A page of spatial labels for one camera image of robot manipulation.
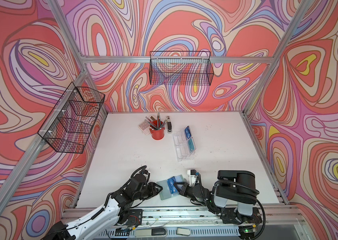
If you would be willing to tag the red pen cup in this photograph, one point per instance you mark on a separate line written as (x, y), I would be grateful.
(157, 134)

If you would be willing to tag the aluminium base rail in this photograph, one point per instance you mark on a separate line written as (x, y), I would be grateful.
(282, 222)

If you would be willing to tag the blue card carried to wallet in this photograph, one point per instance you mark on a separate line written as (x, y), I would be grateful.
(171, 183)

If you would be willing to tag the back black wire basket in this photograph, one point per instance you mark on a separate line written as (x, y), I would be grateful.
(181, 68)

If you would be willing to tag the clear acrylic card holder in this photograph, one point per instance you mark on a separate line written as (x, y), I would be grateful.
(181, 146)

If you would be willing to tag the left black wire basket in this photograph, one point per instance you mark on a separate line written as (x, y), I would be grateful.
(77, 111)

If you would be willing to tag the pink calculator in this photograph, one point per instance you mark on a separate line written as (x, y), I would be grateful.
(145, 127)

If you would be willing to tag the blue VIP card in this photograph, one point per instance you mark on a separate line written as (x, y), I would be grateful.
(187, 132)

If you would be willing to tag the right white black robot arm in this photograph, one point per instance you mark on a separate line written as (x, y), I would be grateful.
(233, 199)

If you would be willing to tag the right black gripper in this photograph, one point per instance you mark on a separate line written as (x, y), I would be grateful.
(184, 189)

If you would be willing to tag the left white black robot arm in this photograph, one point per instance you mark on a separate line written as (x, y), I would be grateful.
(116, 207)

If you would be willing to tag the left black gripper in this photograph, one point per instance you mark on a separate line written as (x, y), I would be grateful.
(152, 189)

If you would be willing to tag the mint green card wallet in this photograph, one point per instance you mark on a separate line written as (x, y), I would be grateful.
(165, 193)

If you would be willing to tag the black wire basket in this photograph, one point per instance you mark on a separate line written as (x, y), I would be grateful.
(181, 68)
(77, 111)

